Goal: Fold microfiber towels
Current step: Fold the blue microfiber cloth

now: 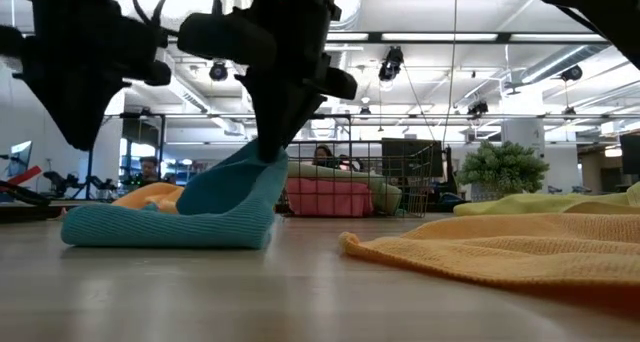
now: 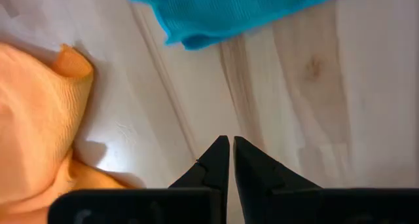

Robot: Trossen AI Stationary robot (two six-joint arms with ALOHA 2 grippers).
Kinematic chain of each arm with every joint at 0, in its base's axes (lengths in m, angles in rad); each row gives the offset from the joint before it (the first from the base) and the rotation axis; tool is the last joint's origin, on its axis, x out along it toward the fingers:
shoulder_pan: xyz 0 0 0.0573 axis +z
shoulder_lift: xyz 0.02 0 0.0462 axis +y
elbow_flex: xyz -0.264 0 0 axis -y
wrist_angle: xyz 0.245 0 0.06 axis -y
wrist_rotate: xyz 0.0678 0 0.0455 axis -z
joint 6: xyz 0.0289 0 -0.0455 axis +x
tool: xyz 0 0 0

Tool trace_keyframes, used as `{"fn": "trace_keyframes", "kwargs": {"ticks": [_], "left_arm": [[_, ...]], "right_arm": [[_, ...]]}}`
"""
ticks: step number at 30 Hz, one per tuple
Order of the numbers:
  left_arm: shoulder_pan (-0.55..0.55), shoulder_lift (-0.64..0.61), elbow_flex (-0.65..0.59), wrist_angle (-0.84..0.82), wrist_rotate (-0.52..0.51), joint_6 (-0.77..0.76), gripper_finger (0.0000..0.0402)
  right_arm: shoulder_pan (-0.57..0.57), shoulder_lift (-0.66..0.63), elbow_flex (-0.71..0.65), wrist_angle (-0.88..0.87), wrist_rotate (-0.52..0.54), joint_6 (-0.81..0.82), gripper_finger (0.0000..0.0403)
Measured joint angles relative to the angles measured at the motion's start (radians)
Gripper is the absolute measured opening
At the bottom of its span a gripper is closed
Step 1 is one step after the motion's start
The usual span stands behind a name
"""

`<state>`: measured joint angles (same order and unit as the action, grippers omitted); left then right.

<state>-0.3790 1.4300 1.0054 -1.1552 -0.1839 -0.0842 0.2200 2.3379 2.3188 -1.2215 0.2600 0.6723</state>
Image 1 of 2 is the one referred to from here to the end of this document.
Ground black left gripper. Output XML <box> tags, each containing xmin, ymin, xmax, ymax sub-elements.
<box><xmin>237</xmin><ymin>0</ymin><xmax>343</xmax><ymax>164</ymax></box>

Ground pink microfiber towel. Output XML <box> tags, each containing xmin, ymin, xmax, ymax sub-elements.
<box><xmin>285</xmin><ymin>177</ymin><xmax>375</xmax><ymax>218</ymax></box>

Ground teal microfiber towel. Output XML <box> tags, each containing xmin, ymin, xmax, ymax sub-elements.
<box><xmin>60</xmin><ymin>139</ymin><xmax>290</xmax><ymax>251</ymax></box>

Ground yellow microfiber towel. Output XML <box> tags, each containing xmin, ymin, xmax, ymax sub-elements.
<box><xmin>453</xmin><ymin>181</ymin><xmax>640</xmax><ymax>217</ymax></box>

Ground person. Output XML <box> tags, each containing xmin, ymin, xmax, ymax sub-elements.
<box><xmin>337</xmin><ymin>154</ymin><xmax>366</xmax><ymax>173</ymax></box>
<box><xmin>312</xmin><ymin>144</ymin><xmax>337</xmax><ymax>169</ymax></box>
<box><xmin>137</xmin><ymin>155</ymin><xmax>161</xmax><ymax>186</ymax></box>

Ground black computer monitor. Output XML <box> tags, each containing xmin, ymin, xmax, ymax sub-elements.
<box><xmin>619</xmin><ymin>133</ymin><xmax>640</xmax><ymax>176</ymax></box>
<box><xmin>381</xmin><ymin>137</ymin><xmax>445</xmax><ymax>179</ymax></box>

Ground ceiling light strip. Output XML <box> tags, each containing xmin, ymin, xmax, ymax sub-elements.
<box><xmin>327</xmin><ymin>31</ymin><xmax>606</xmax><ymax>43</ymax></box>

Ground artificial green plant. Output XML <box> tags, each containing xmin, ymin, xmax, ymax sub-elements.
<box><xmin>455</xmin><ymin>140</ymin><xmax>550</xmax><ymax>202</ymax></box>

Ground red bar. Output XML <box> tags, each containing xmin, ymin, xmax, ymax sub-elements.
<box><xmin>7</xmin><ymin>165</ymin><xmax>44</xmax><ymax>188</ymax></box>

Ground lit computer monitor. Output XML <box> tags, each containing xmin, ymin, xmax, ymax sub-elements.
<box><xmin>5</xmin><ymin>140</ymin><xmax>34</xmax><ymax>179</ymax></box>

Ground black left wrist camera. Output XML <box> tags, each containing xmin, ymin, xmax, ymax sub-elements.
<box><xmin>303</xmin><ymin>65</ymin><xmax>359</xmax><ymax>102</ymax></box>

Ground black metal frame stand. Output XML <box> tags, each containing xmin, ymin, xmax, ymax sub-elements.
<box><xmin>87</xmin><ymin>112</ymin><xmax>166</xmax><ymax>201</ymax></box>

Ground dark wire basket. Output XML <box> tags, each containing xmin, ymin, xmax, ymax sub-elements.
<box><xmin>277</xmin><ymin>140</ymin><xmax>439</xmax><ymax>219</ymax></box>

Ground black aluminium table frame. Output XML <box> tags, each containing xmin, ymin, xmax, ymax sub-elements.
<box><xmin>0</xmin><ymin>179</ymin><xmax>119</xmax><ymax>224</ymax></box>

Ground silver ventilation duct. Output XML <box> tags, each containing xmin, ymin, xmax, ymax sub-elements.
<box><xmin>519</xmin><ymin>44</ymin><xmax>609</xmax><ymax>86</ymax></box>

